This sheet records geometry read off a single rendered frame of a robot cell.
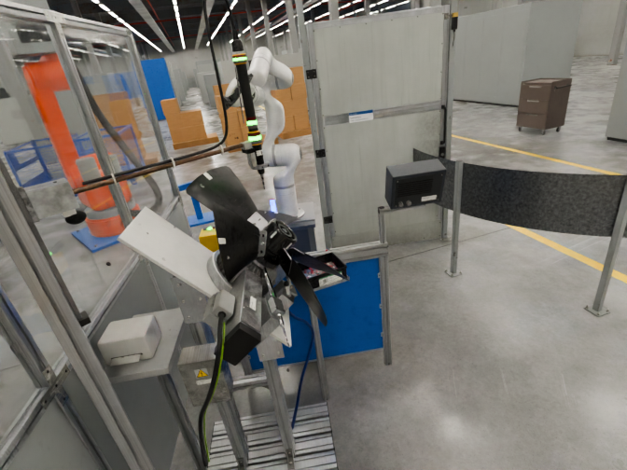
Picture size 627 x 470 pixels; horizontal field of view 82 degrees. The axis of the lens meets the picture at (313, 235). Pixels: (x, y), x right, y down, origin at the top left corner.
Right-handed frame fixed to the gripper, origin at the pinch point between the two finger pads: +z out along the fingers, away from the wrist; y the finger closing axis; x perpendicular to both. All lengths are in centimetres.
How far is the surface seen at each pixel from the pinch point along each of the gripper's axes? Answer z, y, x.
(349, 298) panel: -50, 48, -104
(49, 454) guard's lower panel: 65, 101, -41
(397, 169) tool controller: -43, -20, -69
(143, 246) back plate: 36, 49, -18
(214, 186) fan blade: 11.4, 27.9, -18.6
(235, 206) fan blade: 11.7, 27.8, -28.9
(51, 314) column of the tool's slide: 59, 66, -16
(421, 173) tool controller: -39, -26, -78
